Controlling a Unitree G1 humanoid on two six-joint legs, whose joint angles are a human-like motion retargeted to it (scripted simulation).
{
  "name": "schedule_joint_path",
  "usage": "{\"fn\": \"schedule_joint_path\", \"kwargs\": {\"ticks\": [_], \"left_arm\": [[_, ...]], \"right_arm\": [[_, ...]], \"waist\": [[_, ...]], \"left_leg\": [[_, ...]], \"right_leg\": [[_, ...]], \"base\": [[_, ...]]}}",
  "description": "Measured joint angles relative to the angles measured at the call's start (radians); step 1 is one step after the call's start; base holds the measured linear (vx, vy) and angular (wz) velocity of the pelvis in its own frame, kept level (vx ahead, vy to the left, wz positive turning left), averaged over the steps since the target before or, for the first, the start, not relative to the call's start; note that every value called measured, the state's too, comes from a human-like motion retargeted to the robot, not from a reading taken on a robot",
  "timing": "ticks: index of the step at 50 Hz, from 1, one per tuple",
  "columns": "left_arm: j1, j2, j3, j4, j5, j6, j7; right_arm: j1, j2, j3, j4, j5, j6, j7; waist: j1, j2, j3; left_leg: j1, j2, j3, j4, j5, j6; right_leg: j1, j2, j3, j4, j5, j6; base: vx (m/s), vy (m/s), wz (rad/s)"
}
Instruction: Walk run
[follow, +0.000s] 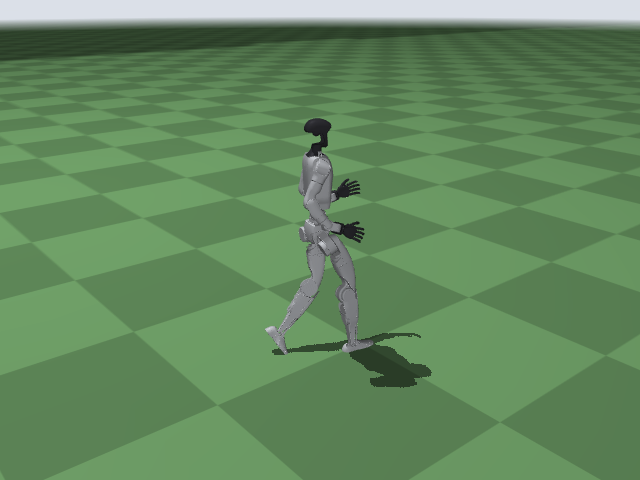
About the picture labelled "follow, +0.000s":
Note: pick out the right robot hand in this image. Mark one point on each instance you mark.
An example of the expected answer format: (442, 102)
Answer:
(350, 231)

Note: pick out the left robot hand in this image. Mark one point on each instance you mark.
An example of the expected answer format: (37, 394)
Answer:
(343, 191)

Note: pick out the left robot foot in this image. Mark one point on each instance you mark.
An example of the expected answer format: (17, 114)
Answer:
(280, 341)

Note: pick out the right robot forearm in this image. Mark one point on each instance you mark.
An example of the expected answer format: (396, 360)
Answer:
(318, 215)

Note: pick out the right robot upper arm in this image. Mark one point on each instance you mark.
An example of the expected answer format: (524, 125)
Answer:
(321, 171)

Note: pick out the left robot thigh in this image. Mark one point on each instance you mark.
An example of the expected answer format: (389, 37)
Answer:
(316, 264)

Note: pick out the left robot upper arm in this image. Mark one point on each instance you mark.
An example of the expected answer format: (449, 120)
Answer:
(301, 187)

